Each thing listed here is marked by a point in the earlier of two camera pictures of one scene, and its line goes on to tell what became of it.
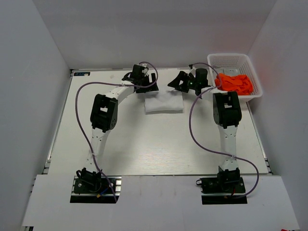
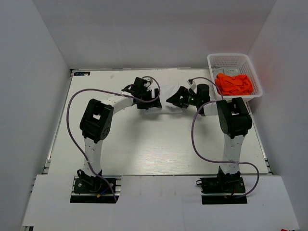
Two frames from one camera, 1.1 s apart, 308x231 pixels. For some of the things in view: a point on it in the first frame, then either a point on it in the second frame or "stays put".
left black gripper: (152, 88) to (144, 106)
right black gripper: (183, 76) to (176, 98)
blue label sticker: (82, 73) stays put
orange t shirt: (241, 83) stays put
